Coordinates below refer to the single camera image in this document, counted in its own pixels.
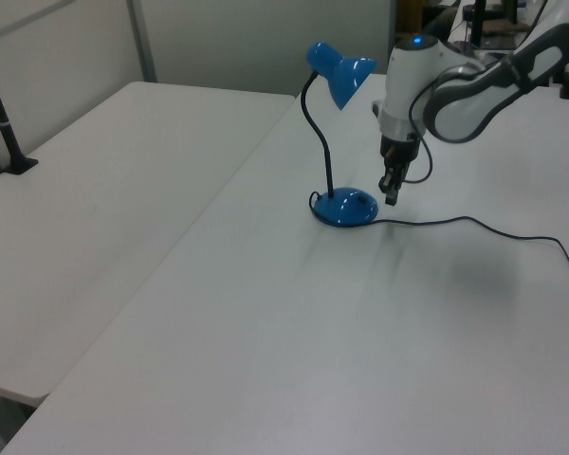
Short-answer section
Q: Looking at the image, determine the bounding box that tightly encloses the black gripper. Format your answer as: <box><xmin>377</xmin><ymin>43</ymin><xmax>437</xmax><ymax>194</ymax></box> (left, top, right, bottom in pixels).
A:
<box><xmin>376</xmin><ymin>132</ymin><xmax>421</xmax><ymax>208</ymax></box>

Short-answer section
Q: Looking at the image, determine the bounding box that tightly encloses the blue gooseneck desk lamp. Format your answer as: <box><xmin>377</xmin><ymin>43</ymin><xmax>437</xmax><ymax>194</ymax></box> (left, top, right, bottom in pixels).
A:
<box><xmin>304</xmin><ymin>40</ymin><xmax>379</xmax><ymax>228</ymax></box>

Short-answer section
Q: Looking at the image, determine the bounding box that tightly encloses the black monitor stand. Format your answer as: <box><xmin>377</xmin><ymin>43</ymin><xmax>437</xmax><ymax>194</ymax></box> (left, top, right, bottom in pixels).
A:
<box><xmin>461</xmin><ymin>0</ymin><xmax>490</xmax><ymax>49</ymax></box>

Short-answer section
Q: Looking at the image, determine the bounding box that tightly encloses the black pole with clamp base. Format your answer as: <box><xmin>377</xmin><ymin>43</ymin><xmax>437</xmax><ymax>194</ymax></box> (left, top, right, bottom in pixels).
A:
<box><xmin>0</xmin><ymin>41</ymin><xmax>40</xmax><ymax>176</ymax></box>

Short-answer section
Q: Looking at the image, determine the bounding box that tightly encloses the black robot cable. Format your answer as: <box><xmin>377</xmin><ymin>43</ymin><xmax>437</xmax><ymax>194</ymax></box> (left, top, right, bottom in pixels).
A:
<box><xmin>406</xmin><ymin>78</ymin><xmax>435</xmax><ymax>185</ymax></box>

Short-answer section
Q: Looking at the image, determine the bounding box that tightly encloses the black lamp power cord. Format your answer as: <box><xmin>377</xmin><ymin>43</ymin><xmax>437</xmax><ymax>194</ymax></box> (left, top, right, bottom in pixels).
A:
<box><xmin>307</xmin><ymin>190</ymin><xmax>569</xmax><ymax>285</ymax></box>

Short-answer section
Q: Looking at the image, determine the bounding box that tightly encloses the grey metal partition post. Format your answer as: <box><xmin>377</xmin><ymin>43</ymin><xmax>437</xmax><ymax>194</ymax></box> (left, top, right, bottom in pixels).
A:
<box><xmin>124</xmin><ymin>0</ymin><xmax>159</xmax><ymax>84</ymax></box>

